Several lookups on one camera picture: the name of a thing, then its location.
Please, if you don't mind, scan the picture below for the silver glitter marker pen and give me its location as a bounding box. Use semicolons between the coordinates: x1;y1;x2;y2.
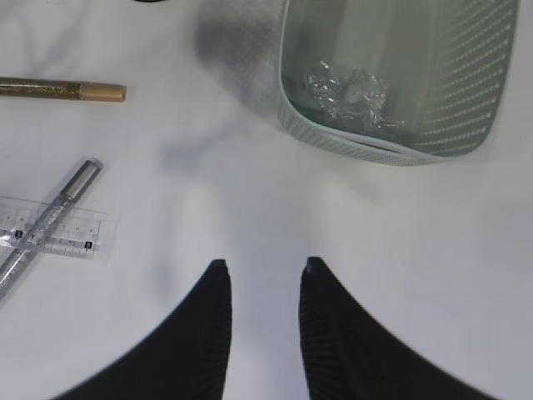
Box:
1;158;103;301

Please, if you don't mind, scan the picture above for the green woven plastic basket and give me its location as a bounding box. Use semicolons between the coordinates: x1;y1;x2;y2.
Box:
195;1;521;167

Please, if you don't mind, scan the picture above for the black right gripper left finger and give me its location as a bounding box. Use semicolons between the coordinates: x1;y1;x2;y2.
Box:
60;259;232;399

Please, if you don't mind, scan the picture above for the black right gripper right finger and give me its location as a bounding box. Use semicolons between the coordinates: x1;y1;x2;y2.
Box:
298;257;489;399

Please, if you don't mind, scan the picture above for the clear plastic ruler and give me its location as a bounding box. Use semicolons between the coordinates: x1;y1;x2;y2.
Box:
1;196;107;259

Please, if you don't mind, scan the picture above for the clear plastic sheet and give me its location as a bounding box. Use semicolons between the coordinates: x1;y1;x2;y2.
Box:
303;60;405;132

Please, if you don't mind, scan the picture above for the gold glitter marker pen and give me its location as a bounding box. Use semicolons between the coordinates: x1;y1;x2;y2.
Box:
1;77;127;103

